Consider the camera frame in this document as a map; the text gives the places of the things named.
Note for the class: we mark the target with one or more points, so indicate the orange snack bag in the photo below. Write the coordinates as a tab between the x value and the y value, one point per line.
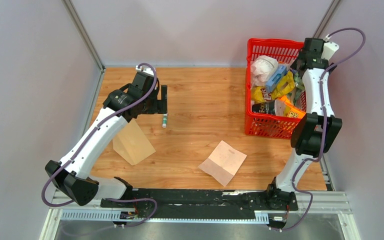
287	109

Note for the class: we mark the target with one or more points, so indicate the red plastic basket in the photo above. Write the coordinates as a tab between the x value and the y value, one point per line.
267	125

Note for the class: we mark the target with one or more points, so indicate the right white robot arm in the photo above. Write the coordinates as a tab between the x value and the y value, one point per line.
316	131

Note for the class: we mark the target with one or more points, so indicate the brown paper envelope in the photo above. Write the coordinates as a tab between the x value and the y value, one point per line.
132	144

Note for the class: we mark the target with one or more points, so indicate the white letter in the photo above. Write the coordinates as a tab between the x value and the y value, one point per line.
223	163

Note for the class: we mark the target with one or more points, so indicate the white crumpled bag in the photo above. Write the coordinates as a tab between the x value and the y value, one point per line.
262	70

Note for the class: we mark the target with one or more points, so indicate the black snack packet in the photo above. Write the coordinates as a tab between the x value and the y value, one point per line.
267	107

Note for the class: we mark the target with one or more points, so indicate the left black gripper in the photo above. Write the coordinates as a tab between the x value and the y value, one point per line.
159	106

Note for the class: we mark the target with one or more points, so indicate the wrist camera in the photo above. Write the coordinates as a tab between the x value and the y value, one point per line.
147	70
329	48

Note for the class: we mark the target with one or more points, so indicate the blue box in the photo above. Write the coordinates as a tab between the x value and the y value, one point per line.
275	78

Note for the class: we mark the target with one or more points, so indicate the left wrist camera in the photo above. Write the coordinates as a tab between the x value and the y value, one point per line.
147	70

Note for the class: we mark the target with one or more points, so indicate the yellow snack bag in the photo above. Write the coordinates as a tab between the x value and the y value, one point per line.
284	86

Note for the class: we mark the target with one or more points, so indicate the aluminium frame rail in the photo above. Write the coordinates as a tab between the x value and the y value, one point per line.
333	203

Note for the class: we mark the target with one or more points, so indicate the green white glue stick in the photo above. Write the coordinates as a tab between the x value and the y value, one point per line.
164	120

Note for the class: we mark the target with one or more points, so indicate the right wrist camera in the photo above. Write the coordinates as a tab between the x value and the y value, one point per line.
329	48

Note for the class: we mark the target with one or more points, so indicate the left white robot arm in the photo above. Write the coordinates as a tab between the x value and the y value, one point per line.
72	173

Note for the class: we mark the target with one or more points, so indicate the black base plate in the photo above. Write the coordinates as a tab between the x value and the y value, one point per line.
203	203

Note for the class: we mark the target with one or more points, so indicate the green packet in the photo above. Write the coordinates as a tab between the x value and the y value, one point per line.
299	85

